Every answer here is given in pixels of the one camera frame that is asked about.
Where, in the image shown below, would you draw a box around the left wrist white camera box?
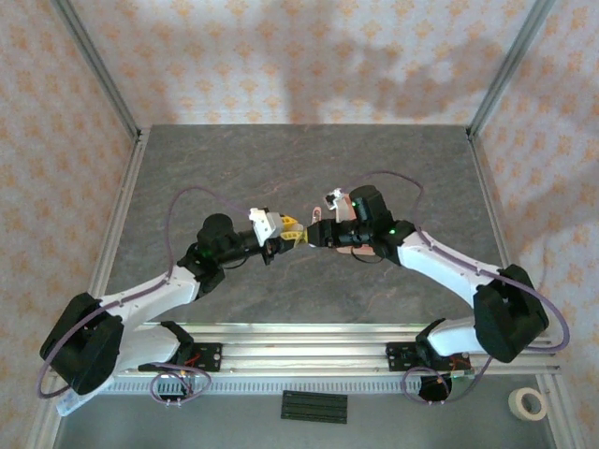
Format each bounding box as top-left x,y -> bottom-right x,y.
247,207 -> 282,238

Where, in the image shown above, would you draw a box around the black ribbed block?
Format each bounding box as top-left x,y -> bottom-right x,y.
280,390 -> 349,425

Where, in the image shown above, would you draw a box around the white tape roll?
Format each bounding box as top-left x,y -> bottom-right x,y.
508,386 -> 548,421

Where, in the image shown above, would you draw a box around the grey slotted cable duct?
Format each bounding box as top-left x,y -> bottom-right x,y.
105,377 -> 425,395

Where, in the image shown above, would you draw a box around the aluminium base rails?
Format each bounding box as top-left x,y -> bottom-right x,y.
107,322 -> 562,378

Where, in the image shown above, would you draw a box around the orange patterned white cloth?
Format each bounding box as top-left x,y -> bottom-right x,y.
0,0 -> 599,449

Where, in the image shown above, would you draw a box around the aluminium side rail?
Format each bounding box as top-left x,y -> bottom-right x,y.
86,130 -> 151,300
467,133 -> 534,336

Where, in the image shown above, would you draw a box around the pink plastic tray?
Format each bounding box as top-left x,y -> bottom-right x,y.
334,196 -> 381,258

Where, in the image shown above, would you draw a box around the clear plastic bag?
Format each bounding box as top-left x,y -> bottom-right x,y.
55,391 -> 84,417

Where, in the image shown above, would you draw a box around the aluminium frame post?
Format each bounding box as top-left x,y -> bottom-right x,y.
50,0 -> 144,141
466,0 -> 558,141

